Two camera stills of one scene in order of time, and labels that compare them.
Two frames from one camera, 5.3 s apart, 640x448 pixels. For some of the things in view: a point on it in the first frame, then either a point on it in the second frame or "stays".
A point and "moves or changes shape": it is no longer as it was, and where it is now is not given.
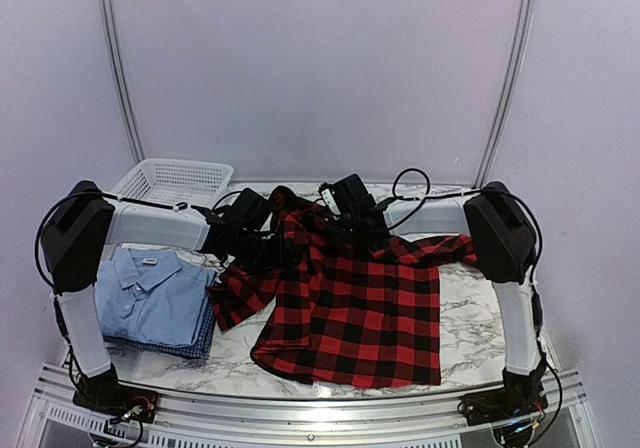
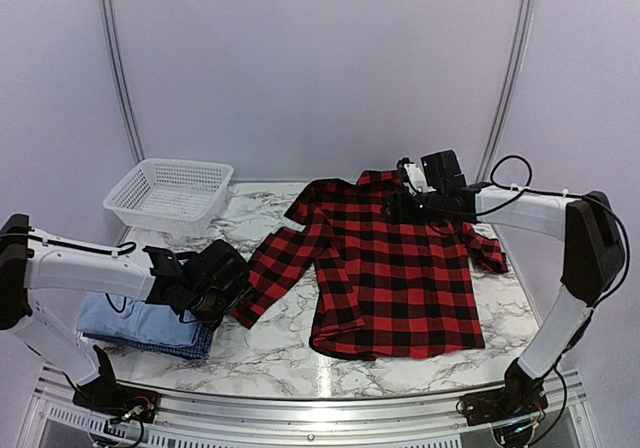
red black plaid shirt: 349,308 moves or changes shape
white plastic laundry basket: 177,181 stays
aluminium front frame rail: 55,420 stays
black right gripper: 333,228 to 399,213
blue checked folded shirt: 200,347 stays
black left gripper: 275,257 to 214,318
